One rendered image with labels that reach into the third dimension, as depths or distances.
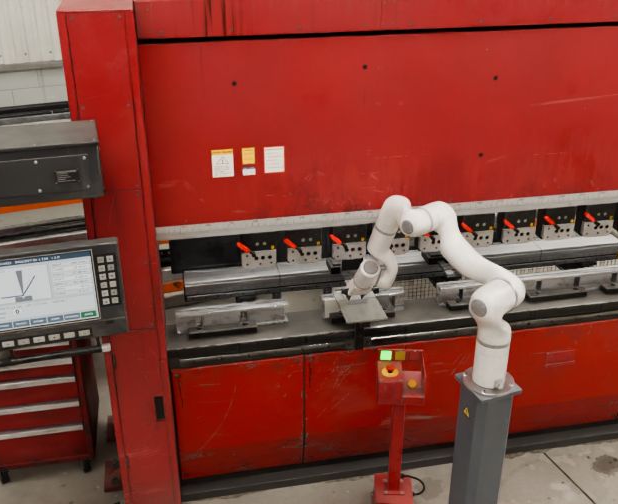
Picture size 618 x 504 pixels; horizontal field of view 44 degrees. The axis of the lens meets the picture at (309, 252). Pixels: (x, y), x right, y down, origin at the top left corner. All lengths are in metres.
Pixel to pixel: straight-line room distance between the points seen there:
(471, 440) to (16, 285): 1.73
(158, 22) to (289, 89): 0.56
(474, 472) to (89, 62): 2.06
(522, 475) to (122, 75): 2.71
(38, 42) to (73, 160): 4.49
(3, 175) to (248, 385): 1.51
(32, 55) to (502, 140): 4.57
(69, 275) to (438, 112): 1.61
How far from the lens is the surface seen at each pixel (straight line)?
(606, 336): 4.03
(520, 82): 3.37
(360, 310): 3.34
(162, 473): 3.62
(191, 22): 2.95
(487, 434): 3.00
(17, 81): 7.04
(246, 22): 2.97
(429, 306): 3.65
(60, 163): 2.55
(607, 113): 3.62
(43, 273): 2.67
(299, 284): 3.71
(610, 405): 4.35
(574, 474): 4.21
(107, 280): 2.69
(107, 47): 2.77
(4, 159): 2.56
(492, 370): 2.87
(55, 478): 4.17
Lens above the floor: 2.69
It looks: 26 degrees down
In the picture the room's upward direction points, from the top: straight up
